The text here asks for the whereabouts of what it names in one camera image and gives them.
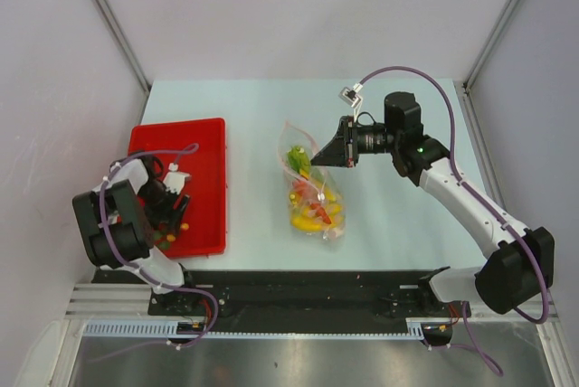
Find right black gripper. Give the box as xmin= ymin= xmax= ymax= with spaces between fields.
xmin=311 ymin=116 xmax=399 ymax=168

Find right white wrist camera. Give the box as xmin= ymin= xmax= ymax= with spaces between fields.
xmin=338 ymin=83 xmax=364 ymax=118

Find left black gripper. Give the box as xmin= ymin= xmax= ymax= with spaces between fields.
xmin=137 ymin=179 xmax=190 ymax=236

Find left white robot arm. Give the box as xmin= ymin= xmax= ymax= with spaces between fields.
xmin=72 ymin=153 xmax=200 ymax=315

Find orange carrot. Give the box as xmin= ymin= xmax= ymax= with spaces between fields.
xmin=289 ymin=180 xmax=332 ymax=225

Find green cucumber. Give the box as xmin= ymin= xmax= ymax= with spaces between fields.
xmin=286 ymin=146 xmax=310 ymax=173

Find red plastic tray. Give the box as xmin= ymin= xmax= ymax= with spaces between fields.
xmin=128 ymin=118 xmax=227 ymax=259

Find clear zip top bag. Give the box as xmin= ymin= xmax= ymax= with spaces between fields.
xmin=276 ymin=122 xmax=346 ymax=244

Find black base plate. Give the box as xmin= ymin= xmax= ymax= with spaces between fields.
xmin=92 ymin=268 xmax=528 ymax=334

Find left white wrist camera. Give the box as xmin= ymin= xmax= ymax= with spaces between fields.
xmin=163 ymin=163 xmax=191 ymax=194

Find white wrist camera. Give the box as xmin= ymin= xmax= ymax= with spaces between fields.
xmin=163 ymin=163 xmax=191 ymax=194
xmin=338 ymin=83 xmax=364 ymax=118

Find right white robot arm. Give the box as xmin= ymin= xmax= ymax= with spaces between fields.
xmin=311 ymin=88 xmax=555 ymax=316

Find white slotted cable duct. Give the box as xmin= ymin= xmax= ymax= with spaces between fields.
xmin=83 ymin=319 xmax=424 ymax=341

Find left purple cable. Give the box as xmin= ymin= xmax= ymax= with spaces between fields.
xmin=98 ymin=142 xmax=221 ymax=353

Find red strawberries with leaves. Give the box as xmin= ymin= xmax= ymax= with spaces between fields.
xmin=153 ymin=222 xmax=190 ymax=250

